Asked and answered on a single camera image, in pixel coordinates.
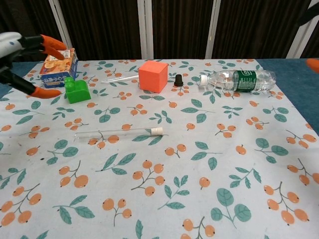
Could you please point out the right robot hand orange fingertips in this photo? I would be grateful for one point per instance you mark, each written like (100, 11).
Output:
(312, 15)

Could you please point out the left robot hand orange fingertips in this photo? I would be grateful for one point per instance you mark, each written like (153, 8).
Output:
(7, 44)

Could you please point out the clear glass test tube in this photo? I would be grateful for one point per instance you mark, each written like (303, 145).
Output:
(112, 133)

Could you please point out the white rubber stopper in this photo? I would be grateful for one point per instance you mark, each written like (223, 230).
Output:
(157, 131)

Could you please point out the clear glass pipette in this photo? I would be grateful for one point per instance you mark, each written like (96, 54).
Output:
(119, 79)

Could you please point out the orange snack carton box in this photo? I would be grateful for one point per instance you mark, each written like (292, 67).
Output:
(57, 69)

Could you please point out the green toy building brick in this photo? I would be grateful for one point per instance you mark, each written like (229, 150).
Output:
(78, 93)

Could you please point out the clear green-label water bottle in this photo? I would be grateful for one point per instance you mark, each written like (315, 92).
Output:
(244, 79)

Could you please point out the dark pleated curtain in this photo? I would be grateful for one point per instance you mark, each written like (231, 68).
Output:
(109, 25)

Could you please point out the orange foam cube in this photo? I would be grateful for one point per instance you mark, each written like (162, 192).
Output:
(152, 77)

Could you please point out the black rubber dropper bulb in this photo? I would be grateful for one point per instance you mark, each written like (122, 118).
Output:
(178, 81)

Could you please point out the floral orange fruit tablecloth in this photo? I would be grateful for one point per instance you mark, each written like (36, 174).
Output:
(174, 174)

